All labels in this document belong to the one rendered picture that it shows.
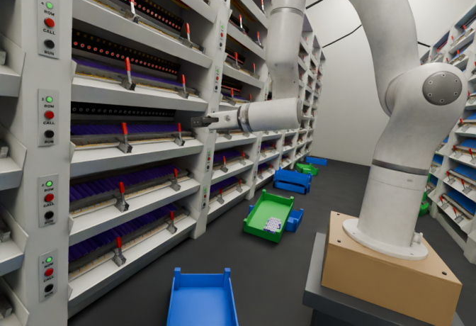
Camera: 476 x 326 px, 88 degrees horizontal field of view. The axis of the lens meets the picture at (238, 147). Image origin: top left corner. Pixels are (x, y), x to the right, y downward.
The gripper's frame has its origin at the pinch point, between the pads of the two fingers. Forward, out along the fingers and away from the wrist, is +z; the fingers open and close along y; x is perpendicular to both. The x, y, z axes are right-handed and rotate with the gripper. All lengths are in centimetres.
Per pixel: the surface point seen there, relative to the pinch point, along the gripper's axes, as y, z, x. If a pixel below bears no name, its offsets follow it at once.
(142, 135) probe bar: -1.6, 24.3, -2.9
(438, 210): 170, -102, -77
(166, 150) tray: 4.9, 19.2, -9.1
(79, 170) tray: -27.0, 20.5, -11.0
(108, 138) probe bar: -14.7, 24.5, -3.2
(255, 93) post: 101, 18, 22
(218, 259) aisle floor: 23, 12, -60
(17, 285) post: -40, 28, -36
